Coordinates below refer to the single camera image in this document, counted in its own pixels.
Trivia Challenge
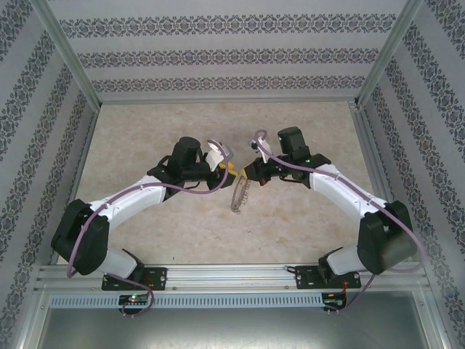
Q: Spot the grey metal sheet panel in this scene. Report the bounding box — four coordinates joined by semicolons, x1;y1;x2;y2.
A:
36;307;448;349

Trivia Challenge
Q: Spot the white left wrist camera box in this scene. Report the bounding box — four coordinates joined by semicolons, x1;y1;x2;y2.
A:
205;141;233;174

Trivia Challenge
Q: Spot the small circuit board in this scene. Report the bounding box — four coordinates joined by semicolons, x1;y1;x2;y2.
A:
323;292;348;310
118;294;150;306

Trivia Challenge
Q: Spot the aluminium frame post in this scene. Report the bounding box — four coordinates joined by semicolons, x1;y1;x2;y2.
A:
355;0;426;107
32;0;102;106

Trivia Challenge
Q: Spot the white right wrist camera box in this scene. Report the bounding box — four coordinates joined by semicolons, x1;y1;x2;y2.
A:
248;132;273;164

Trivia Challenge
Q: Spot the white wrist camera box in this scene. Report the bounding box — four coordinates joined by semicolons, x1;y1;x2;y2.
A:
248;132;273;164
205;141;233;174

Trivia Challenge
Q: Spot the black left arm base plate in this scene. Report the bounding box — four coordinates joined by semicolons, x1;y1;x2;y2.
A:
101;266;169;292

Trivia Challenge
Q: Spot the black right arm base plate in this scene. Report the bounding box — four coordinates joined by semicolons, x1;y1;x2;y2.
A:
294;265;363;291

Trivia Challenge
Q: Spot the grey slotted cable duct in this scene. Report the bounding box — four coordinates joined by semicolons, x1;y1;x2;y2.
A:
49;293;324;308

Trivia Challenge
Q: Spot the metal band with key rings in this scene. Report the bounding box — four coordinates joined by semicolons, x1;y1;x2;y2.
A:
230;176;251;215

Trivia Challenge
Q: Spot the long aluminium mounting rail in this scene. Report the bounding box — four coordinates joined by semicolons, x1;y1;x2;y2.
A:
34;263;428;292

